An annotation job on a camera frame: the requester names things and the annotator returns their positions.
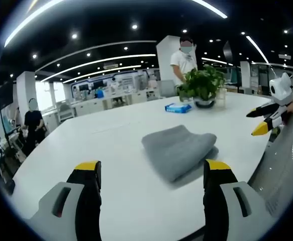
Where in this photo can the blue wet wipes packet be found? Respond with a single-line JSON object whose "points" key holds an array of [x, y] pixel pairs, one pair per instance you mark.
{"points": [[177, 108]]}

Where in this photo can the grey office chair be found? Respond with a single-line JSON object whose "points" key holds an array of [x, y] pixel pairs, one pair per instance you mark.
{"points": [[167, 88]]}

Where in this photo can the grey towel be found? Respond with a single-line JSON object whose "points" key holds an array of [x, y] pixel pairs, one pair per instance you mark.
{"points": [[177, 150]]}

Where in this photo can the green potted plant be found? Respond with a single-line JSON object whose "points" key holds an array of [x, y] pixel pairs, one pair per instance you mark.
{"points": [[201, 85]]}

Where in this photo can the clear glass vase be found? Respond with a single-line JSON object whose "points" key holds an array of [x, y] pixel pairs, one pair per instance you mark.
{"points": [[221, 96]]}

